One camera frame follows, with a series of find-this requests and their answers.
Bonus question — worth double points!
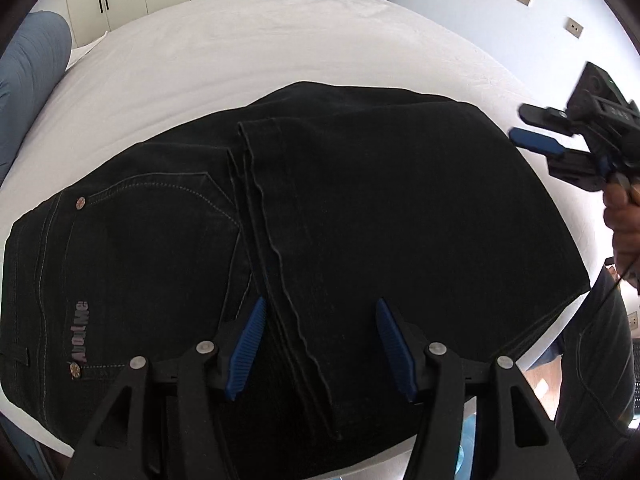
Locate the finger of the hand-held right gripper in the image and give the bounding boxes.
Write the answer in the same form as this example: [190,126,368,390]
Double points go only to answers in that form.
[509,127,609,192]
[519,103,577,134]

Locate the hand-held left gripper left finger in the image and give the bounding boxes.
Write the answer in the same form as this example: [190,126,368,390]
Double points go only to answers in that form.
[62,296,268,480]

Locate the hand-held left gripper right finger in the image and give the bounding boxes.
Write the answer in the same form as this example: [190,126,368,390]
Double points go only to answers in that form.
[375,297,581,480]

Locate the black denim pants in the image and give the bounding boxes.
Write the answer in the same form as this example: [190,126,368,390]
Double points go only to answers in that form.
[0,81,592,480]

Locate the person's right hand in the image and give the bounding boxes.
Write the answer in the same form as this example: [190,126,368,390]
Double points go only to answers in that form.
[602,181,640,292]

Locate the person's dark grey trousers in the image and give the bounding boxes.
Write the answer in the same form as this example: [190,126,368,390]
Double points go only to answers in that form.
[555,265,639,480]

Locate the bed with white sheet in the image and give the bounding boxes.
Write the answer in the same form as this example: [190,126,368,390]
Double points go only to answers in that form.
[0,0,613,461]

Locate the white folded cloth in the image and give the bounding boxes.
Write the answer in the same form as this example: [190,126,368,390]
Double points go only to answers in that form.
[67,34,109,69]

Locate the rolled blue duvet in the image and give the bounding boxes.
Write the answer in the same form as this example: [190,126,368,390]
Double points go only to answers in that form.
[0,10,73,186]

